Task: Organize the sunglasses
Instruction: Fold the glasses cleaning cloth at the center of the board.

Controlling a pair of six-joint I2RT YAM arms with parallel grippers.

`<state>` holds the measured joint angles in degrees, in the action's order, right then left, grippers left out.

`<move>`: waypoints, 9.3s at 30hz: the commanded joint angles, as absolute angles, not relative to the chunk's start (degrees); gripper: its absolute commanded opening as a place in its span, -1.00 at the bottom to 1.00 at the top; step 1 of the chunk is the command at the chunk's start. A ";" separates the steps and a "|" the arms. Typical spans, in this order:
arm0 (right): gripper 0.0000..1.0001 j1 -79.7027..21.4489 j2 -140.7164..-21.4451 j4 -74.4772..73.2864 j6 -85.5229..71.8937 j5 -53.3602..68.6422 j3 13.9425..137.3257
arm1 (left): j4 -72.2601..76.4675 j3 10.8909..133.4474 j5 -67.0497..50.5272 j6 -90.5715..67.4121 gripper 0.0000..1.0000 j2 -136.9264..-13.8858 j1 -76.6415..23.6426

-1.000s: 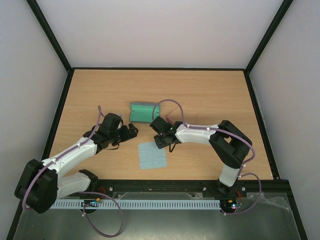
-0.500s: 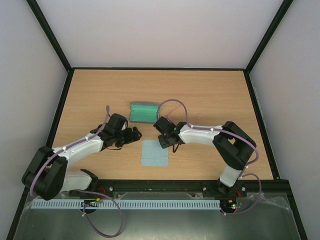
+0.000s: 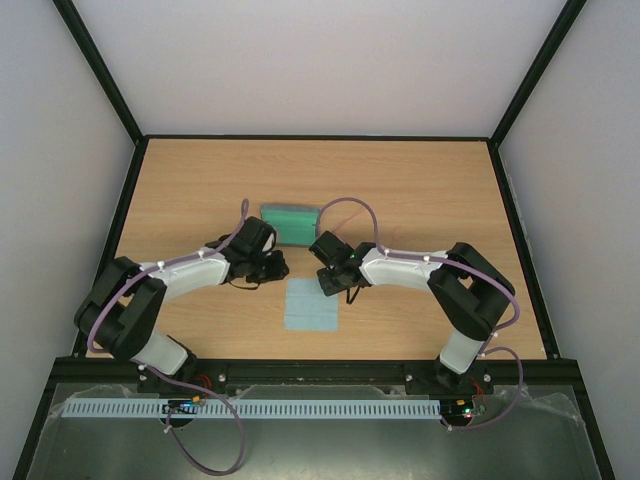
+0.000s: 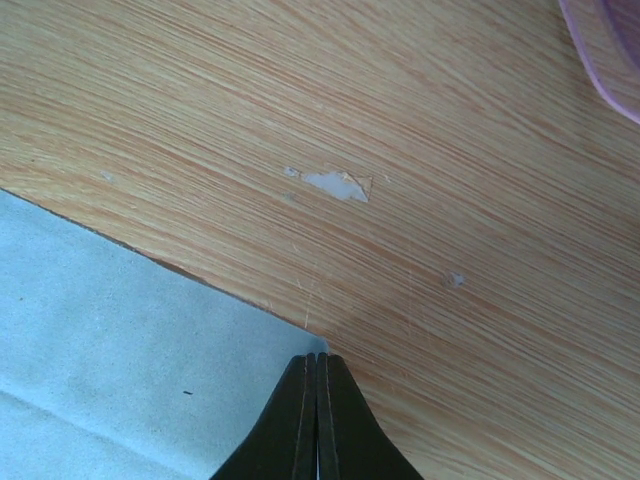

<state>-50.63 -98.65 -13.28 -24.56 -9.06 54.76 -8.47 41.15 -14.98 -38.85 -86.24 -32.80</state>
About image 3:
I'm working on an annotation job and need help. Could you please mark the black front frame rail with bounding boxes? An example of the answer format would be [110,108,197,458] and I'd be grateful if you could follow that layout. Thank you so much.
[49,355,581,401]

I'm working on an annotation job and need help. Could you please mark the light blue cleaning cloth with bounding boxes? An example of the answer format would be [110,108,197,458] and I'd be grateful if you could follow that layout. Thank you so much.
[284,278,339,332]

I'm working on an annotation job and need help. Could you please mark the grey metal front tray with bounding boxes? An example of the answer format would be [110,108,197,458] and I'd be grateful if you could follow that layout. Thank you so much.
[27,385,600,479]

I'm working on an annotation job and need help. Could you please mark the black frame post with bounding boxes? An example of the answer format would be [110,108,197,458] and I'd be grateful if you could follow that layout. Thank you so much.
[51,0,146,146]
[490,0,587,145]

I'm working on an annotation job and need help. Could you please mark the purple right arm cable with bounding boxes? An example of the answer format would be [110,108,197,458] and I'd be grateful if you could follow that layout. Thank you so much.
[314,197,525,434]

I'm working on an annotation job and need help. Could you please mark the black left frame rail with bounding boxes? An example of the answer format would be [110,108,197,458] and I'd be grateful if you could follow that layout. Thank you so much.
[69,139,151,359]

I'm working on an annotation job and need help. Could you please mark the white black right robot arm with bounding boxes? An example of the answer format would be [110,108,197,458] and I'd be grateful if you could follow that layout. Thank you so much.
[309,231,521,392]

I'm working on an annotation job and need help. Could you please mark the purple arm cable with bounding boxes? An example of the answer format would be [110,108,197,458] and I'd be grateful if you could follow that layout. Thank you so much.
[86,198,248,475]
[314,197,525,434]

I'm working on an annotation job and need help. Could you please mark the black right frame rail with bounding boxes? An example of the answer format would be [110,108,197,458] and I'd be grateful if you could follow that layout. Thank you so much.
[489,139,617,480]

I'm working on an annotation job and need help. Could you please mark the black frame rail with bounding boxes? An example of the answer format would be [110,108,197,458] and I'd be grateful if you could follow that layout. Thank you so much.
[489,139,617,480]
[69,139,151,359]
[49,355,581,401]
[145,134,490,143]

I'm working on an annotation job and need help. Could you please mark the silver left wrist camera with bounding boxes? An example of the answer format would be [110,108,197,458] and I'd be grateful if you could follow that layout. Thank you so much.
[262,231,276,252]

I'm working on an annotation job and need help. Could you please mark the white slotted cable duct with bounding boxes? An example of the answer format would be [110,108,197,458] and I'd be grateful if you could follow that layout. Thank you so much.
[59,398,441,420]

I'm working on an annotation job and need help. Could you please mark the black back right frame post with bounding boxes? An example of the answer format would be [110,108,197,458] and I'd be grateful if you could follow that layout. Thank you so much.
[490,0,587,145]

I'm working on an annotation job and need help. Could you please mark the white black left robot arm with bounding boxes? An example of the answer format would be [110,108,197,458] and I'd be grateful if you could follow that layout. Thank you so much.
[74,217,289,383]

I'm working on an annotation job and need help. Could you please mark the black back frame rail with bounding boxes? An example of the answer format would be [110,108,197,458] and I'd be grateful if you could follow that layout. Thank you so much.
[145,134,490,143]

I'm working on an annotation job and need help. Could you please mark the grey-green glasses case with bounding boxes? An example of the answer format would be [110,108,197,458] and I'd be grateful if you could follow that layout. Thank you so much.
[260,204,320,247]

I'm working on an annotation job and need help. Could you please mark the black back left frame post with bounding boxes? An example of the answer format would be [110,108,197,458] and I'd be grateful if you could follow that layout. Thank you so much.
[51,0,146,146]

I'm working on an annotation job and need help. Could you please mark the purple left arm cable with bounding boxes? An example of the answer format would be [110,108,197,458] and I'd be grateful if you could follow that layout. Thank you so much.
[86,198,248,475]

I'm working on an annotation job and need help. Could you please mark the pink sunglasses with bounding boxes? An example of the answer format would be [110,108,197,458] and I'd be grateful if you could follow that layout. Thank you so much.
[331,208,364,235]

